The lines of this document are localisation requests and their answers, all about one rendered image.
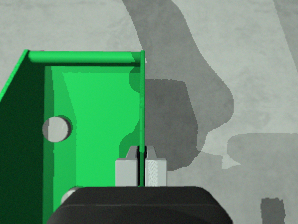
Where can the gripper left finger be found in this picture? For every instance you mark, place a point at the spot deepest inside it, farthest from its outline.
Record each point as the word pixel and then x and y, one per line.
pixel 127 170

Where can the grey steel disc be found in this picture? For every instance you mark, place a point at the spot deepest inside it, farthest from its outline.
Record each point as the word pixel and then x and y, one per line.
pixel 68 193
pixel 56 129

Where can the green bin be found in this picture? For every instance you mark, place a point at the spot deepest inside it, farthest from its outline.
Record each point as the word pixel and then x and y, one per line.
pixel 101 94

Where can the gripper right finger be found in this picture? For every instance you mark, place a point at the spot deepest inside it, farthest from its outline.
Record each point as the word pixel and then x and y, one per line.
pixel 155 169

